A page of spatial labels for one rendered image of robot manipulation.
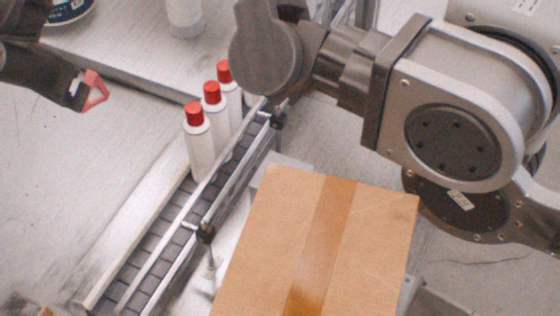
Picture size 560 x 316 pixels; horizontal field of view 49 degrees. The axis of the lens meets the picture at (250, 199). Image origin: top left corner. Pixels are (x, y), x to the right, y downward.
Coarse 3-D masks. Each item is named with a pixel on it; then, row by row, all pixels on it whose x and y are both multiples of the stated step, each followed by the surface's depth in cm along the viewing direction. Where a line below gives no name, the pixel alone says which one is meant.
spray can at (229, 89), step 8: (216, 64) 115; (224, 64) 115; (224, 72) 115; (216, 80) 118; (224, 80) 116; (232, 80) 117; (224, 88) 117; (232, 88) 117; (224, 96) 119; (232, 96) 119; (240, 96) 122; (232, 104) 121; (240, 104) 123; (232, 112) 122; (240, 112) 124; (232, 120) 124; (240, 120) 126; (232, 128) 126
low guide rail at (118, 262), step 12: (180, 168) 123; (180, 180) 123; (168, 192) 120; (156, 204) 118; (156, 216) 118; (144, 228) 116; (132, 240) 114; (120, 252) 112; (120, 264) 112; (108, 276) 109; (96, 288) 108; (96, 300) 108
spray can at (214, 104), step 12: (204, 84) 112; (216, 84) 112; (204, 96) 113; (216, 96) 112; (204, 108) 115; (216, 108) 114; (216, 120) 116; (228, 120) 119; (216, 132) 119; (228, 132) 121; (216, 144) 122; (216, 156) 125; (228, 156) 126
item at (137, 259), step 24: (336, 0) 157; (264, 120) 134; (240, 144) 130; (192, 192) 124; (216, 192) 123; (168, 216) 121; (192, 216) 120; (144, 240) 118; (144, 264) 115; (168, 264) 114; (120, 288) 112; (144, 288) 112; (96, 312) 109
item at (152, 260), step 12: (252, 108) 125; (240, 132) 122; (228, 144) 120; (216, 168) 117; (204, 180) 115; (204, 192) 115; (192, 204) 112; (180, 216) 111; (168, 240) 108; (156, 252) 106; (144, 276) 104; (132, 288) 103; (120, 300) 101; (120, 312) 100
